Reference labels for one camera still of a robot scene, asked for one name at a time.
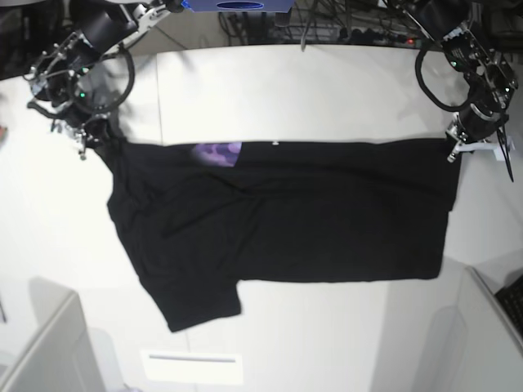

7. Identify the black T-shirt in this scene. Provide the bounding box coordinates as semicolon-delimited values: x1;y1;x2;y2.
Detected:
105;139;461;332

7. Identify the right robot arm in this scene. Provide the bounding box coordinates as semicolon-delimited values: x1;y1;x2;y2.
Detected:
24;1;185;157

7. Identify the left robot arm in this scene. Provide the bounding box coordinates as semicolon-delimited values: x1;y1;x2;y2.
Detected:
394;1;519;163

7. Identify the black power strip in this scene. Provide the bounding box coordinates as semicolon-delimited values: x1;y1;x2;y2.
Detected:
338;27;416;46

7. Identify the white right partition panel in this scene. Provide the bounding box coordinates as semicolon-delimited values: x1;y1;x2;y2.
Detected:
413;267;522;391

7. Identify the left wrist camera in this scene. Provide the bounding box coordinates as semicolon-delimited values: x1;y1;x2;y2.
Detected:
491;140;515;162

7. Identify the black keyboard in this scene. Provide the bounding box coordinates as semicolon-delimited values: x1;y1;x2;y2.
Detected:
495;276;523;336

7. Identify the white left partition panel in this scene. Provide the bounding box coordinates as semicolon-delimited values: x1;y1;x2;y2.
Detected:
1;278;106;391

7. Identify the white table cable slot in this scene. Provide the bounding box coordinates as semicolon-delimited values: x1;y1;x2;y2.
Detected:
141;350;244;385

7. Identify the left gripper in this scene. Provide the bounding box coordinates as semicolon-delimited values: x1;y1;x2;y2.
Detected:
445;104;509;163

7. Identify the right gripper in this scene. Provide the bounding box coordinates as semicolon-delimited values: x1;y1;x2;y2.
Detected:
51;107;114;149

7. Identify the blue box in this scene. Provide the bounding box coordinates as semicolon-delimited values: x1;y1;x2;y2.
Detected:
181;0;295;13

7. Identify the white partition panel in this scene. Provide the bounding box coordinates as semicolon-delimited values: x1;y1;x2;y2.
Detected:
1;278;106;391
413;267;522;391

